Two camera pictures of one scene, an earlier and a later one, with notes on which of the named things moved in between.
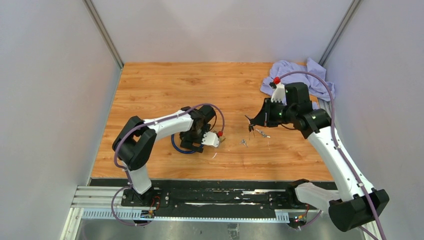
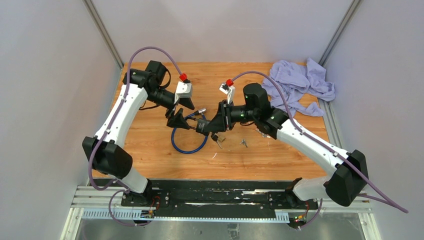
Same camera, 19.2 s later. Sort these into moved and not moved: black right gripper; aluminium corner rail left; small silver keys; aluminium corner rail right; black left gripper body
Moved: black left gripper body; black right gripper
Not moved: small silver keys; aluminium corner rail right; aluminium corner rail left
